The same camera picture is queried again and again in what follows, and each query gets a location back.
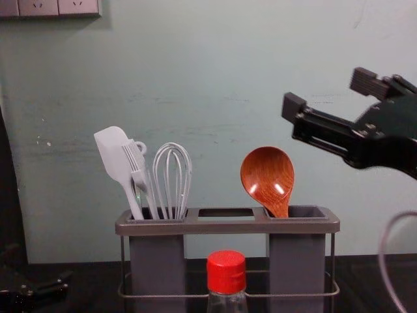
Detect grey silicone spatula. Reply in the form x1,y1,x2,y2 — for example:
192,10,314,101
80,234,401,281
93,125,145,220

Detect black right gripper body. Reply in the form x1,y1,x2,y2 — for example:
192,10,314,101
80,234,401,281
347,95,417,181

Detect grey silicone basting brush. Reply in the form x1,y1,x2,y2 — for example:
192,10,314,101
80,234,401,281
121,138,161,220

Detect thin translucent cable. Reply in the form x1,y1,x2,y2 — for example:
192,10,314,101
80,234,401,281
379,211,417,313

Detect black table cloth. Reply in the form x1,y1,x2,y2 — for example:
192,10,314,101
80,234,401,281
0,253,417,313

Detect white wall socket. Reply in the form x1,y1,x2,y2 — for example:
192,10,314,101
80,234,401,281
18,0,60,17
58,0,100,16

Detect grey utensil rack steel bars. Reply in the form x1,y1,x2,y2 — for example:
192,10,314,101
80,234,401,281
115,205,341,299

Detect red bottle cap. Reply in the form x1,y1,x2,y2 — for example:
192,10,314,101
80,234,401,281
207,250,247,293

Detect clear bottle with red cap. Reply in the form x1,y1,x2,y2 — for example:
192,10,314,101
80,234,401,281
206,250,249,313

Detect grey plastic utensil cup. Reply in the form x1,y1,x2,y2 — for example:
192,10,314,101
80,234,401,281
126,208,188,313
264,204,327,313

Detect grey silicone whisk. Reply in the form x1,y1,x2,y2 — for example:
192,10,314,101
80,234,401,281
152,142,193,220

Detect brown wooden spoon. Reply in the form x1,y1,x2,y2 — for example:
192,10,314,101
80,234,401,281
240,145,296,218

